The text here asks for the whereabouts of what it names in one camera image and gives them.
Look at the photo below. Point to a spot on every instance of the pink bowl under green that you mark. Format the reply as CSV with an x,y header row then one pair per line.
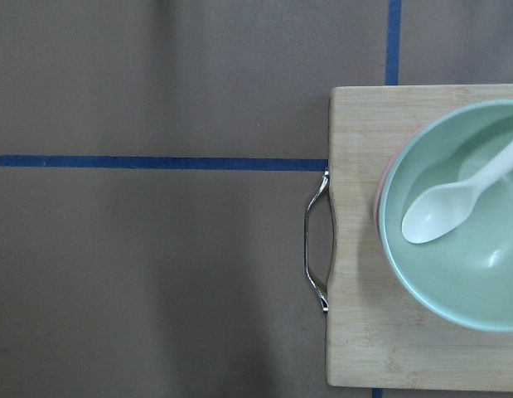
x,y
381,185

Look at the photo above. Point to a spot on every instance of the wooden cutting board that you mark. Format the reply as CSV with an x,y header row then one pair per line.
x,y
378,335

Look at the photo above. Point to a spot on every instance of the white plastic spoon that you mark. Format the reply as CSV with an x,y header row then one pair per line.
x,y
443,208

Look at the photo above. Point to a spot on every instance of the metal board handle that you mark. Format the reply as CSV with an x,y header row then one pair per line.
x,y
317,241

